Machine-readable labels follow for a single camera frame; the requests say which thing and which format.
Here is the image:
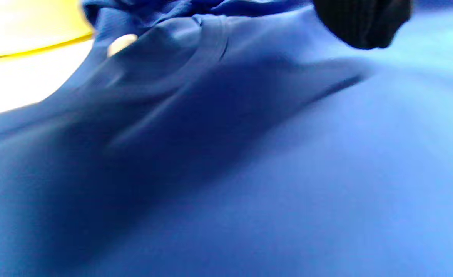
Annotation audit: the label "person's left hand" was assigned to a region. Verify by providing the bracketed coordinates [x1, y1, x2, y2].
[313, 0, 413, 50]

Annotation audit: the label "blue shirt clothes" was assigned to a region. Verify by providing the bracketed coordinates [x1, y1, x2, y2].
[0, 0, 453, 277]

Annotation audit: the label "yellow plastic laundry basket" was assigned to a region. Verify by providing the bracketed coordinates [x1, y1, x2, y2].
[0, 0, 94, 60]

